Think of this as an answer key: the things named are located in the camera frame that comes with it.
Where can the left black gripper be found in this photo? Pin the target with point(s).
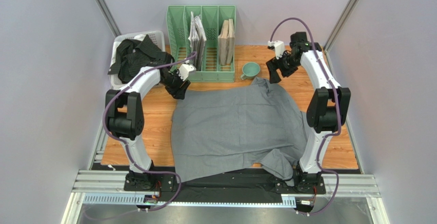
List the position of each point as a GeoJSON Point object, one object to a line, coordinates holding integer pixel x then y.
{"type": "Point", "coordinates": [178, 93]}

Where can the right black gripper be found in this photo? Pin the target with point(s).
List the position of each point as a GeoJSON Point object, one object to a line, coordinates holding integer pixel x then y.
{"type": "Point", "coordinates": [280, 66]}

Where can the grey long sleeve shirt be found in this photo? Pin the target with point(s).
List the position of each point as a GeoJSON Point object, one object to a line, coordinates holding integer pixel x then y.
{"type": "Point", "coordinates": [220, 131]}

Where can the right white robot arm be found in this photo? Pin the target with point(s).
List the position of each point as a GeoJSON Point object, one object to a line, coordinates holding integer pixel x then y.
{"type": "Point", "coordinates": [328, 107]}

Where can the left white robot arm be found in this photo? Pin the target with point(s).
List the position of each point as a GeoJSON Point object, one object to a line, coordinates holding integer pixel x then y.
{"type": "Point", "coordinates": [124, 118]}

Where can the teal cup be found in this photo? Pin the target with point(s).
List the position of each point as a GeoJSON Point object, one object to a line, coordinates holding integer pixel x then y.
{"type": "Point", "coordinates": [250, 70]}

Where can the brown books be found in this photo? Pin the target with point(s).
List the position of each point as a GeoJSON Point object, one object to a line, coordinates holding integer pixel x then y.
{"type": "Point", "coordinates": [226, 40]}

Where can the grey magazines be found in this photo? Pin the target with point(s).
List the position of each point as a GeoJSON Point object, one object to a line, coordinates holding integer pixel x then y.
{"type": "Point", "coordinates": [197, 39]}

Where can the white laundry basket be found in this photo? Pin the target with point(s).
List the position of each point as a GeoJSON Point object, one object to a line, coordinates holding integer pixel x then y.
{"type": "Point", "coordinates": [156, 36]}

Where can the black striped shirt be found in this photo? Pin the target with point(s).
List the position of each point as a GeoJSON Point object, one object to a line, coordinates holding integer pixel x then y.
{"type": "Point", "coordinates": [133, 54]}

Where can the green file organizer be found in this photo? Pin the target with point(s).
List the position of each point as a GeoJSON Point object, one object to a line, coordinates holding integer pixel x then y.
{"type": "Point", "coordinates": [212, 16]}

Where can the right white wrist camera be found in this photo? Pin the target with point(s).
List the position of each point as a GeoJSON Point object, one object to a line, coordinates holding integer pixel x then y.
{"type": "Point", "coordinates": [278, 47]}

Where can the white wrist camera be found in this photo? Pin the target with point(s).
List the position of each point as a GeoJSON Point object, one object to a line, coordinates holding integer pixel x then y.
{"type": "Point", "coordinates": [278, 47]}
{"type": "Point", "coordinates": [185, 70]}

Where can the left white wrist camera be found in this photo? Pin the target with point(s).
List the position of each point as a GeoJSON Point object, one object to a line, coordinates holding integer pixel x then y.
{"type": "Point", "coordinates": [185, 70]}

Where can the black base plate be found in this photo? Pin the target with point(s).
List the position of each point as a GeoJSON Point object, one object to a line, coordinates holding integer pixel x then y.
{"type": "Point", "coordinates": [240, 186]}

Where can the aluminium frame rail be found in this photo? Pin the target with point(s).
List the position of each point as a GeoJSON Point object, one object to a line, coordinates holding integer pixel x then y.
{"type": "Point", "coordinates": [106, 189]}

